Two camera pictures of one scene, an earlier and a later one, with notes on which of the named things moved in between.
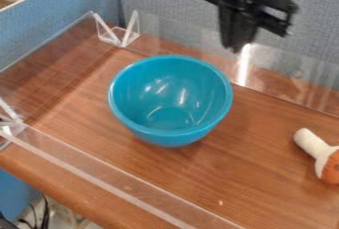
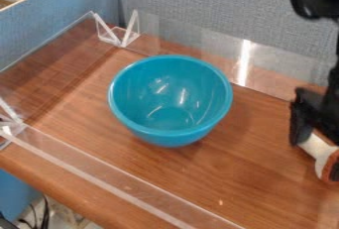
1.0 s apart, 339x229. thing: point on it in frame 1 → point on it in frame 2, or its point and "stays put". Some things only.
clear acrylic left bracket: (11, 123) stays put
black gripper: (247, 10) → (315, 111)
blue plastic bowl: (171, 97) stays put
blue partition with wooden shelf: (42, 4) stays put
